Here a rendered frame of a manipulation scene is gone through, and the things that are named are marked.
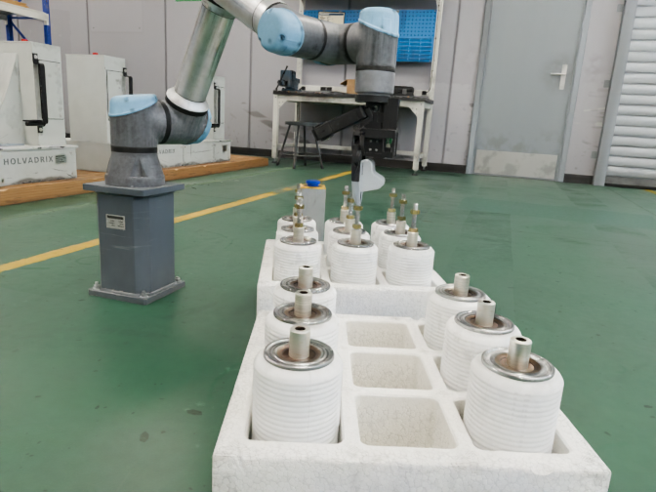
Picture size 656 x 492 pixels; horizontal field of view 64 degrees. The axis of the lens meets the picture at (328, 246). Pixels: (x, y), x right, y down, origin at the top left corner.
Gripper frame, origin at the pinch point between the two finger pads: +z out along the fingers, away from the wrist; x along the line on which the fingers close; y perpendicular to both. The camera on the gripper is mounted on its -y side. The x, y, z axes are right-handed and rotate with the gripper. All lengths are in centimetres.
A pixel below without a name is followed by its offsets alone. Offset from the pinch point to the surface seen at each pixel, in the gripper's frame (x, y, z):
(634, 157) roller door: 477, 202, 4
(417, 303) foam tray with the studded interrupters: -3.9, 14.5, 19.3
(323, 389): -57, 7, 11
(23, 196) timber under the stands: 117, -187, 32
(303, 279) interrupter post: -32.0, -1.9, 8.2
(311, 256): -6.3, -6.9, 11.5
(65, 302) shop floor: 6, -74, 35
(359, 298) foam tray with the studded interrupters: -7.2, 3.4, 18.6
